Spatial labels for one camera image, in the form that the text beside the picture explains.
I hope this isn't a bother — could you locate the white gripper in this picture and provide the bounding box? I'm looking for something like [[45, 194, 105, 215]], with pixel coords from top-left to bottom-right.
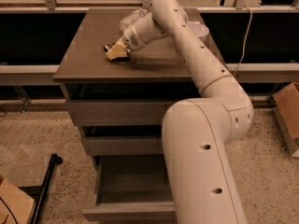
[[105, 26, 149, 62]]

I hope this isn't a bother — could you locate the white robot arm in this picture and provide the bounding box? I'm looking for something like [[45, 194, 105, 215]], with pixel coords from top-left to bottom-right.
[[107, 0, 253, 224]]

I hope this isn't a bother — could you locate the grey drawer cabinet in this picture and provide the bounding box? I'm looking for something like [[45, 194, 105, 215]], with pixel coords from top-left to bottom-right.
[[53, 7, 233, 222]]

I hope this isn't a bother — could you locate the top grey drawer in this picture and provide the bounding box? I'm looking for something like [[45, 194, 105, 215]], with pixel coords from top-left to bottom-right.
[[66, 100, 174, 126]]

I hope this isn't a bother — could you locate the middle grey drawer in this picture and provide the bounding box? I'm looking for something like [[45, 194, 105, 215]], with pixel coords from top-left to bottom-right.
[[81, 136, 163, 156]]

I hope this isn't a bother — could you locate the open bottom grey drawer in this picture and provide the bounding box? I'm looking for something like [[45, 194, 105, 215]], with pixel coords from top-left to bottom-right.
[[83, 155, 176, 221]]

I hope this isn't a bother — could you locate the white ceramic bowl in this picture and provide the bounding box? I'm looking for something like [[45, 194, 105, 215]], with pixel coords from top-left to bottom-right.
[[188, 21, 209, 41]]

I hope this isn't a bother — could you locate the black metal stand leg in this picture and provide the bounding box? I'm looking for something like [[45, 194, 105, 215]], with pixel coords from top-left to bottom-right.
[[30, 154, 63, 224]]

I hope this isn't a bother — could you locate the cardboard box right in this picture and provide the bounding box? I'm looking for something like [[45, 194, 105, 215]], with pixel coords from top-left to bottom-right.
[[274, 82, 299, 158]]

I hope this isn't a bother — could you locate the cardboard box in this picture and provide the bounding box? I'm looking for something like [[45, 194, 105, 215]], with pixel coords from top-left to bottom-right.
[[0, 175, 35, 224], [274, 82, 299, 158]]

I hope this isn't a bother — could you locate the cardboard box bottom left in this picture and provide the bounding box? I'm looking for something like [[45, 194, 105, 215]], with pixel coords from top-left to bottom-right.
[[0, 175, 35, 224]]

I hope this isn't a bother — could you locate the white cable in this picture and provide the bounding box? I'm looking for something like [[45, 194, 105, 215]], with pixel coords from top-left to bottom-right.
[[232, 5, 254, 77]]

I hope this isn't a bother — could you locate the metal window rail frame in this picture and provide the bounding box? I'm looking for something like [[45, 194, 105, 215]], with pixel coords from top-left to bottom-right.
[[0, 0, 299, 86]]

